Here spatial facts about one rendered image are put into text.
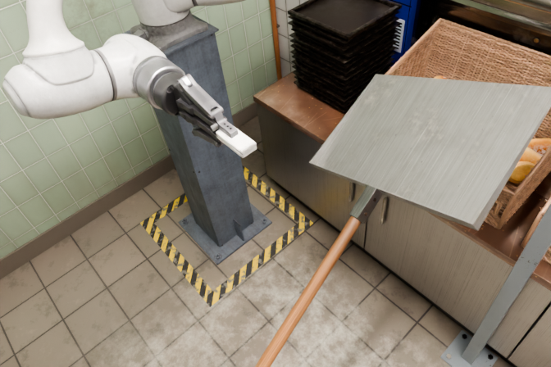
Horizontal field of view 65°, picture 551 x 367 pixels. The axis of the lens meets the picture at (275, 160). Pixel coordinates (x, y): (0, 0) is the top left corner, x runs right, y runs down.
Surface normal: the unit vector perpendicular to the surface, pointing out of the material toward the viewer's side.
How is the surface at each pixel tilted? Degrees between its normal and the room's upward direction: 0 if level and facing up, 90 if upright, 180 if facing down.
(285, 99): 0
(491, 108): 35
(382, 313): 0
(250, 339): 0
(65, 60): 68
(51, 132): 90
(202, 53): 90
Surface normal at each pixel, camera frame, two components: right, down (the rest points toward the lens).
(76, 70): 0.68, 0.10
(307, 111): -0.09, -0.70
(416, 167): -0.64, -0.53
